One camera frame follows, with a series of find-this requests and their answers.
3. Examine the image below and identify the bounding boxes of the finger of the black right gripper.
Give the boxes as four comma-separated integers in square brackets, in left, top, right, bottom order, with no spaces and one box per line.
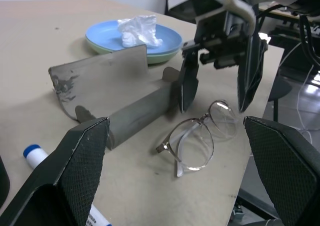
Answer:
[177,45,201,114]
[236,32,267,113]

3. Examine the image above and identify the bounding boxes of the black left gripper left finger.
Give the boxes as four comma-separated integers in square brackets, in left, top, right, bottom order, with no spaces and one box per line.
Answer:
[0,116,111,226]

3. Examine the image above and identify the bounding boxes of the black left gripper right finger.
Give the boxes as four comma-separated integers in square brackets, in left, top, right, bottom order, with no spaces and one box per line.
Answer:
[243,115,320,226]

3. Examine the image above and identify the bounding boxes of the grey open glasses case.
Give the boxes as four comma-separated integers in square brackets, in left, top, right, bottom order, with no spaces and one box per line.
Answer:
[47,43,187,151]

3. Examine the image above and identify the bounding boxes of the black office chair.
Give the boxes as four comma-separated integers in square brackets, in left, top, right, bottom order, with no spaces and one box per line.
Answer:
[267,70,293,123]

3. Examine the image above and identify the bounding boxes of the green plate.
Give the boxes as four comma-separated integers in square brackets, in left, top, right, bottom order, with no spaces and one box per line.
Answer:
[84,35,181,65]

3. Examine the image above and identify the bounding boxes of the white marker with blue cap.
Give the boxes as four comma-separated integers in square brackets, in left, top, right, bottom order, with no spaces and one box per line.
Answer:
[22,143,113,226]

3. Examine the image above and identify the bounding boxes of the dark background desk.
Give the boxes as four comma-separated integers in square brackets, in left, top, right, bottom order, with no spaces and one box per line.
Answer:
[258,2,320,73]

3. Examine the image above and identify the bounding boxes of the crumpled white tissue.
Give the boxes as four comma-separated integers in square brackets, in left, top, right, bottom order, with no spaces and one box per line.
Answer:
[117,14,164,49]

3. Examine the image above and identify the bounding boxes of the blue plate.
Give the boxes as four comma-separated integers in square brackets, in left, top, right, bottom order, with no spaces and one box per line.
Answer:
[85,20,183,56]

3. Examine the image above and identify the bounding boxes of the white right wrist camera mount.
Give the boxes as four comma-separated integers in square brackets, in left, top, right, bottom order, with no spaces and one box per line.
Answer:
[166,0,259,28]

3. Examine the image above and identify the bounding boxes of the black table frame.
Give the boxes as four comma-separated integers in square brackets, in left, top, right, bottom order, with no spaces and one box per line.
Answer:
[232,188,283,226]

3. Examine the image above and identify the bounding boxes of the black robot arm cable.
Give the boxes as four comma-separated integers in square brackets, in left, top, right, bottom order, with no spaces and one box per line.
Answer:
[255,3,320,67]

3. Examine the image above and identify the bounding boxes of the clear round-frame glasses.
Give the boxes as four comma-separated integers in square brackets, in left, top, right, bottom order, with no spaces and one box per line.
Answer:
[156,99,241,178]

